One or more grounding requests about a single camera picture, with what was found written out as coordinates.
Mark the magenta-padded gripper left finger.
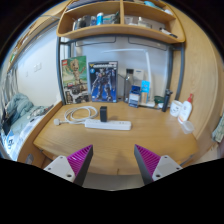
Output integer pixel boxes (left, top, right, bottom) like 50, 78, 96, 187
43, 144, 94, 187

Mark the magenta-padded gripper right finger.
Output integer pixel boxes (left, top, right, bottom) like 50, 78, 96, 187
134, 144, 183, 185

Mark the black charger block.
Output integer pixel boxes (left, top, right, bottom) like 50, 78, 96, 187
99, 106, 108, 123

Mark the clear plastic cup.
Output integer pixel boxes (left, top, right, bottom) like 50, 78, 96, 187
181, 120, 195, 135

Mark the white mug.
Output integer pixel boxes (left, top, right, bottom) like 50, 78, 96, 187
169, 99, 183, 118

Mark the white red-capped lotion bottle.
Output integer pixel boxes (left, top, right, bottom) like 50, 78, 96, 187
177, 93, 194, 125

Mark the patterned hanging cloth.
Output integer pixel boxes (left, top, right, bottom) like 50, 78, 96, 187
212, 113, 224, 144

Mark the black cylindrical device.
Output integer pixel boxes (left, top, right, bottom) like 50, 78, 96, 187
161, 88, 174, 113

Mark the white power strip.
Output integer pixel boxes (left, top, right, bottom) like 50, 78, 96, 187
84, 119, 132, 131

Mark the dark green round object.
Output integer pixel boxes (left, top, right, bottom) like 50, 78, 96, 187
153, 95, 165, 104

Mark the bed with teal bedding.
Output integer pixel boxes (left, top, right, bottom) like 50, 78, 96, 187
0, 93, 54, 161

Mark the small dark blue box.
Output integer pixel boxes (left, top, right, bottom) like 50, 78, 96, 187
128, 85, 141, 108

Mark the light blue orange box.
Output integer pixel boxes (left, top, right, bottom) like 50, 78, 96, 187
140, 80, 151, 104

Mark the white desk lamp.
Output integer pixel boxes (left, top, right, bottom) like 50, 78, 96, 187
111, 48, 156, 108

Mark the green toy figure box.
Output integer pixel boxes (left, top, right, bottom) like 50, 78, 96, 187
60, 55, 91, 105

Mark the grey water bottle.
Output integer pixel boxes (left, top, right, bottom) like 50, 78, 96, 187
123, 68, 135, 103

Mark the blue robot model box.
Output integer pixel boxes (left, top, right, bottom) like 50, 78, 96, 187
87, 60, 119, 103

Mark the wooden shelf unit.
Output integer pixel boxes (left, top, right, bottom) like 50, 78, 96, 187
55, 0, 186, 44

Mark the white coiled power cable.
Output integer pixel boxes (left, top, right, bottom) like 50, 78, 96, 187
53, 105, 99, 127

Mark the grey metal desk frame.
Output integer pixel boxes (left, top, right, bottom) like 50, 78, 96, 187
55, 34, 185, 105

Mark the wooden overhead bunk frame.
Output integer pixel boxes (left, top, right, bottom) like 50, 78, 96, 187
6, 14, 63, 73

